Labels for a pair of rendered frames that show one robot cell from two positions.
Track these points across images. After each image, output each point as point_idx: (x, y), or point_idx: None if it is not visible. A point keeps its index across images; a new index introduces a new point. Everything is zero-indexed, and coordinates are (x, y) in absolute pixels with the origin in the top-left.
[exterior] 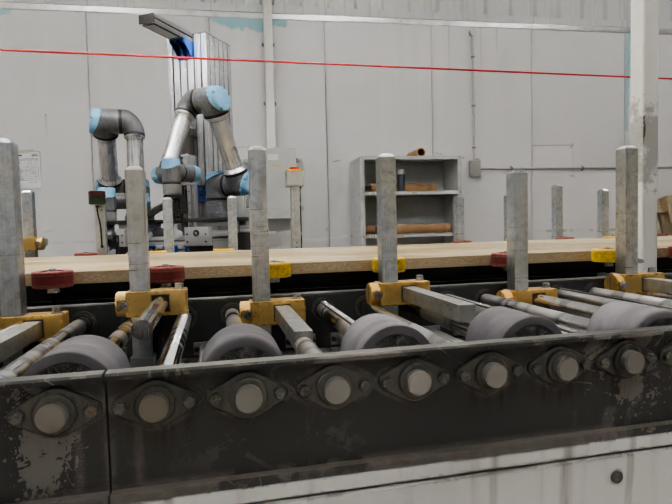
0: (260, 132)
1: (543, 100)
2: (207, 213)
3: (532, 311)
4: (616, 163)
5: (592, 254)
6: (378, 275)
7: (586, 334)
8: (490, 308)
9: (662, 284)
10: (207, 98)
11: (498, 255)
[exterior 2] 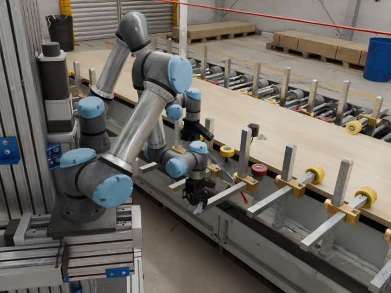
0: None
1: None
2: (110, 143)
3: (244, 89)
4: (204, 50)
5: (193, 77)
6: (255, 93)
7: (281, 83)
8: (276, 86)
9: (207, 78)
10: (147, 27)
11: (219, 82)
